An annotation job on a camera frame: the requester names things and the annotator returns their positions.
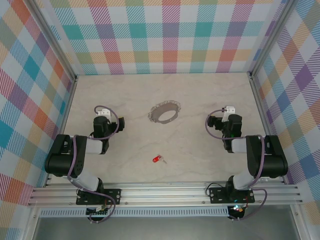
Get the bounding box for large keyring with small rings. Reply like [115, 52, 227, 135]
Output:
[147, 99, 182, 125]

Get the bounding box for key with red cap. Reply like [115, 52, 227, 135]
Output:
[151, 154, 168, 165]

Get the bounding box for small controller circuit board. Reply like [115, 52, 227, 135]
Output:
[228, 204, 247, 219]
[86, 204, 112, 217]

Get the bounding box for grey metal lower panel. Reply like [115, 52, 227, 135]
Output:
[24, 216, 308, 240]

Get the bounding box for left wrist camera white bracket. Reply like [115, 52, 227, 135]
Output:
[96, 107, 111, 118]

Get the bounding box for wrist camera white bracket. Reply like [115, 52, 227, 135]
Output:
[96, 107, 111, 118]
[223, 105, 237, 123]

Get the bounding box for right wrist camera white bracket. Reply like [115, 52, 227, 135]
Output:
[223, 105, 237, 123]

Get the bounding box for aluminium side rail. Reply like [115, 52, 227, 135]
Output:
[43, 76, 79, 188]
[248, 72, 287, 185]

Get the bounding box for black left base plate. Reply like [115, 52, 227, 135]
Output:
[76, 188, 123, 206]

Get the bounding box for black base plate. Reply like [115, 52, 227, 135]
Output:
[208, 186, 256, 205]
[76, 188, 123, 206]

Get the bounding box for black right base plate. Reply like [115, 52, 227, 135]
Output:
[208, 186, 256, 205]

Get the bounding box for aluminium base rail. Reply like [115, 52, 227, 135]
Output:
[27, 181, 303, 207]

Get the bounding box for aluminium frame post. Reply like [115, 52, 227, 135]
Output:
[248, 0, 301, 81]
[26, 0, 78, 85]

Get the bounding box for white slotted cable duct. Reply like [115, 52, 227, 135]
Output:
[39, 206, 230, 218]

